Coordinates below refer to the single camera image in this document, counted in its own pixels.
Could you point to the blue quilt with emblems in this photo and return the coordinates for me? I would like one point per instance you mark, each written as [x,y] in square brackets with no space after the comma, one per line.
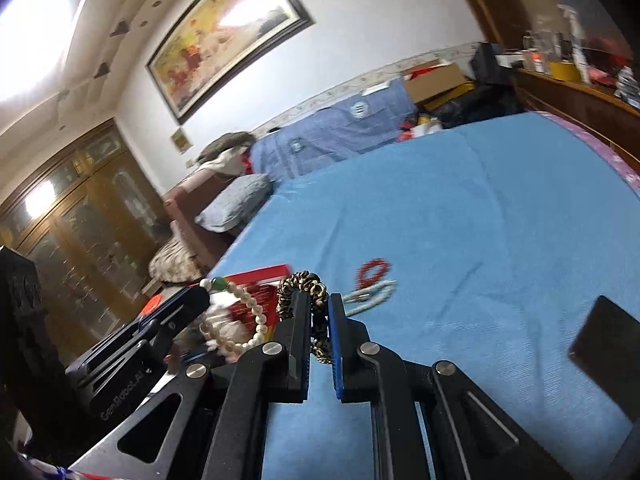
[330,130]

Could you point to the black phone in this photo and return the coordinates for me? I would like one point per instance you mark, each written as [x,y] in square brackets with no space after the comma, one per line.
[610,350]

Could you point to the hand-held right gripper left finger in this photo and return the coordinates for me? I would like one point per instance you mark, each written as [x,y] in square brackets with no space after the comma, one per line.
[301,350]

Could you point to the wooden headboard cabinet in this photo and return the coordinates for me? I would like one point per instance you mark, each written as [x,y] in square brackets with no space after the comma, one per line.
[575,105]

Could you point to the red box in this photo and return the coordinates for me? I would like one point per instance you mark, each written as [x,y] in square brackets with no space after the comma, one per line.
[255,280]

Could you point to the small wall picture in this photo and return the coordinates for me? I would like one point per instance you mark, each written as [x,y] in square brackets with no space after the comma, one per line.
[180,140]

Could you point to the patterned cushion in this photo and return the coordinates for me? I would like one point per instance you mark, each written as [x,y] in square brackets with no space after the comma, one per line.
[175,260]

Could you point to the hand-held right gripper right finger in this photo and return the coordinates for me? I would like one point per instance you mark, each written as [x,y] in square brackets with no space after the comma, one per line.
[336,350]

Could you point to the ceiling light panel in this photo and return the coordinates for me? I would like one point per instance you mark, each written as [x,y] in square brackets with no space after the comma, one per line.
[35,35]

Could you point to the red white blue ribbon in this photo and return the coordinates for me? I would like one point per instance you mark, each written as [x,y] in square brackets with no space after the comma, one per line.
[60,472]

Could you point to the yellow tape roll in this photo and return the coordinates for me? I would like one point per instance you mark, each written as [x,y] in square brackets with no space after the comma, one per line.
[564,70]

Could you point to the black bag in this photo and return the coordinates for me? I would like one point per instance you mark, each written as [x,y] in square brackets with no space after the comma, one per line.
[475,107]

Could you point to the white spray bottle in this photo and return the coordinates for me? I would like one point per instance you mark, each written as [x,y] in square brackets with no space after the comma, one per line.
[577,55]

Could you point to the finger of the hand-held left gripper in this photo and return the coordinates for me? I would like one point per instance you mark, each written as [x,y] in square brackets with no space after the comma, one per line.
[125,355]
[177,310]

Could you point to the grey pillow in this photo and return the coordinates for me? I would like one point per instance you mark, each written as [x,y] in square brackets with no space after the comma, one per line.
[235,205]

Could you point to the wooden wardrobe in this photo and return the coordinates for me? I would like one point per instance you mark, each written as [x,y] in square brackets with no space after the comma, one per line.
[100,210]

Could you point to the brown fleece cloth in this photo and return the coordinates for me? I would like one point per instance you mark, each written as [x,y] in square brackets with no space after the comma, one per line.
[225,145]

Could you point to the framed painting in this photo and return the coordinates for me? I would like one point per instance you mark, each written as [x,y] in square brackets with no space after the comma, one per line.
[225,35]

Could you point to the black box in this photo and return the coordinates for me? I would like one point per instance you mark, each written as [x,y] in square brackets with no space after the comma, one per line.
[492,62]

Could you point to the blue blanket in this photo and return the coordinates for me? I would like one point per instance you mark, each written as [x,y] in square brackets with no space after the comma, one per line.
[475,210]

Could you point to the purple floral sheet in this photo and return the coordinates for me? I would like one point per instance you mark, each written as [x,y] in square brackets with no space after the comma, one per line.
[610,155]

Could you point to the clear measuring cup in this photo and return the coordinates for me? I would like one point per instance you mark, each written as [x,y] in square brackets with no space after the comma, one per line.
[535,52]

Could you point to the cardboard box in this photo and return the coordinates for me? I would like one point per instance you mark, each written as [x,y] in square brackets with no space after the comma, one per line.
[435,82]

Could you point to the brown sofa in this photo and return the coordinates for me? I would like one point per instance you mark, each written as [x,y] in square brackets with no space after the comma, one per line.
[185,210]

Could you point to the pile of small boxes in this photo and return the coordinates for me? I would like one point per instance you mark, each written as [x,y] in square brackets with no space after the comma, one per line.
[627,82]

